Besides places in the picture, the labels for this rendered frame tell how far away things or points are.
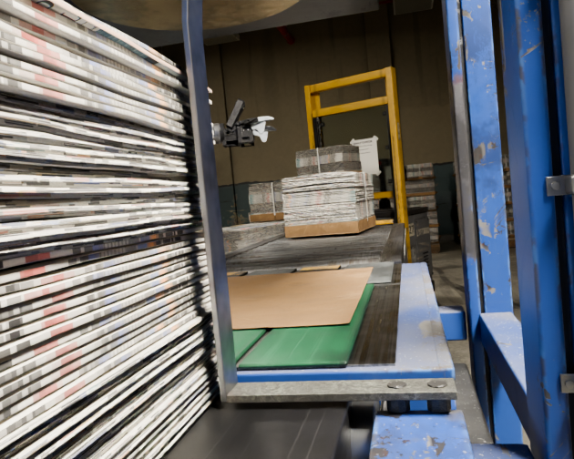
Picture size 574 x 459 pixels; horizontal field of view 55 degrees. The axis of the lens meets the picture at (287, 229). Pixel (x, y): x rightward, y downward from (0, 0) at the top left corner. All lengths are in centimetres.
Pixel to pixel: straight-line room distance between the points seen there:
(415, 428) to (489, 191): 77
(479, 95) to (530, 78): 61
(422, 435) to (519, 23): 33
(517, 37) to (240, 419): 37
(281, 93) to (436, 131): 278
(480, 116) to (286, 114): 898
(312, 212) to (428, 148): 774
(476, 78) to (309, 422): 84
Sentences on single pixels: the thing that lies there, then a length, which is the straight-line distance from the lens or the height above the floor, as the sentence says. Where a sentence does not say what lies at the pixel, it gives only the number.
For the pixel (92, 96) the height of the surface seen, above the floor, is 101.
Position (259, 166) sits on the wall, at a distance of 1007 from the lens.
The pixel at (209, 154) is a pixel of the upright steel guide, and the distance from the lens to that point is 42.
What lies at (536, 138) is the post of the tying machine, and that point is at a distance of 50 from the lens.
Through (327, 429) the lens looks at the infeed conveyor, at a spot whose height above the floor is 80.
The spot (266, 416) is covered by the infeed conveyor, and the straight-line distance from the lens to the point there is 41.
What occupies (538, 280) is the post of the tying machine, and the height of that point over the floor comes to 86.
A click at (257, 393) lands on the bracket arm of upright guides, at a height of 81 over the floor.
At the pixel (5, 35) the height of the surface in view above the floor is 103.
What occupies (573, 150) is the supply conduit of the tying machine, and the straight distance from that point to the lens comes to 49.
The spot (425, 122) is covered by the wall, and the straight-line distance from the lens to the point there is 978.
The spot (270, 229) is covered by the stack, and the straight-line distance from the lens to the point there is 295.
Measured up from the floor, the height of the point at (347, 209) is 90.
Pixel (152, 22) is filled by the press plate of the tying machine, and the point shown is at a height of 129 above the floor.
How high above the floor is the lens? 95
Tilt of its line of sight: 3 degrees down
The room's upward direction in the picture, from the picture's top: 5 degrees counter-clockwise
